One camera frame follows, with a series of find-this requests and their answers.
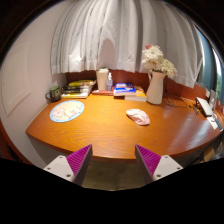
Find clear spray bottle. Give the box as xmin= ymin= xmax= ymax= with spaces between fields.
xmin=106 ymin=71 xmax=114 ymax=92

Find thin red book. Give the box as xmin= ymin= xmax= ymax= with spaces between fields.
xmin=91 ymin=89 xmax=115 ymax=97

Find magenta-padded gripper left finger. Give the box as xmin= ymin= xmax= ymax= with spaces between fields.
xmin=43 ymin=143 xmax=94 ymax=187

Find cream lidded container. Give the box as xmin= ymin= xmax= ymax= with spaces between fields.
xmin=95 ymin=67 xmax=110 ymax=92

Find dark book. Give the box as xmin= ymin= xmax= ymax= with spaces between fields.
xmin=61 ymin=85 xmax=93 ymax=94

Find pale thin book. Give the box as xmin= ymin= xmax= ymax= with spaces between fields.
xmin=61 ymin=91 xmax=91 ymax=100

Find round cartoon-print mouse pad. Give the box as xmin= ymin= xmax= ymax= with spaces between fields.
xmin=49 ymin=99 xmax=85 ymax=124

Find white curtain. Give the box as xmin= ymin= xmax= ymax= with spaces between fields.
xmin=49 ymin=0 xmax=204 ymax=89

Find dark green mug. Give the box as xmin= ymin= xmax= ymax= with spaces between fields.
xmin=45 ymin=85 xmax=63 ymax=103

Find blue book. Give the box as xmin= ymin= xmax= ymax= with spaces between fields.
xmin=113 ymin=82 xmax=137 ymax=97

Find yellow and black book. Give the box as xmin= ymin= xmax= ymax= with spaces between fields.
xmin=67 ymin=79 xmax=97 ymax=87

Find white flat device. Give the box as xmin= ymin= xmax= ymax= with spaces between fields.
xmin=194 ymin=96 xmax=214 ymax=118

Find white and pink computer mouse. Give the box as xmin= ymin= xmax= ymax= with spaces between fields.
xmin=125 ymin=108 xmax=151 ymax=127

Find white and pink flowers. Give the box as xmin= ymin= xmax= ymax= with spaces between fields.
xmin=141 ymin=43 xmax=178 ymax=80

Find cream ceramic vase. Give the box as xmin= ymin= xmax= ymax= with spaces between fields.
xmin=145 ymin=69 xmax=167 ymax=106

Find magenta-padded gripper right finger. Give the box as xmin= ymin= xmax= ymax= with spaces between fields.
xmin=134 ymin=143 xmax=184 ymax=185

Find black cable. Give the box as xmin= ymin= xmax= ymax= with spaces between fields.
xmin=162 ymin=76 xmax=189 ymax=109

